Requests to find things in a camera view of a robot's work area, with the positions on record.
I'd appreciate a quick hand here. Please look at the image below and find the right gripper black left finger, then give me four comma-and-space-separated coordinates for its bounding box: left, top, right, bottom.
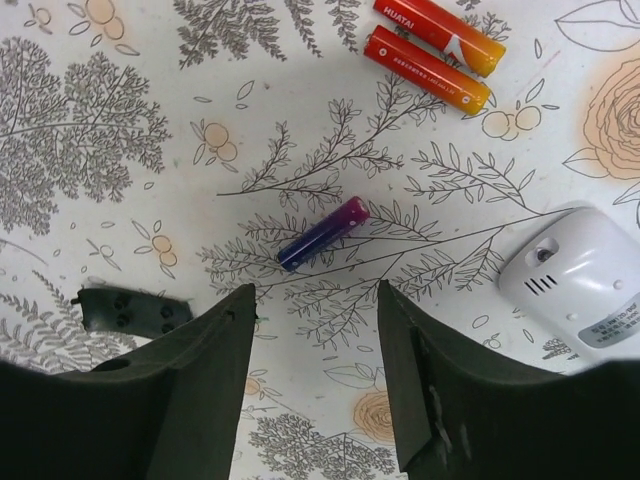
1, 284, 256, 479

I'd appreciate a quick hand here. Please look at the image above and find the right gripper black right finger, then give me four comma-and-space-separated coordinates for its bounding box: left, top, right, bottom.
377, 282, 639, 479

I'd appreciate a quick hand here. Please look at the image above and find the black remote battery cover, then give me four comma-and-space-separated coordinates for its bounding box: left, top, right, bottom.
70, 286, 194, 340

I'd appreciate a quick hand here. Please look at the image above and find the white and red remote control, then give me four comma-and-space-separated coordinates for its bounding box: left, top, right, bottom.
498, 208, 639, 363

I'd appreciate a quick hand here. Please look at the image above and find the red yellow battery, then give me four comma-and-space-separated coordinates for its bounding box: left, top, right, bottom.
373, 0, 506, 78
364, 25, 491, 115

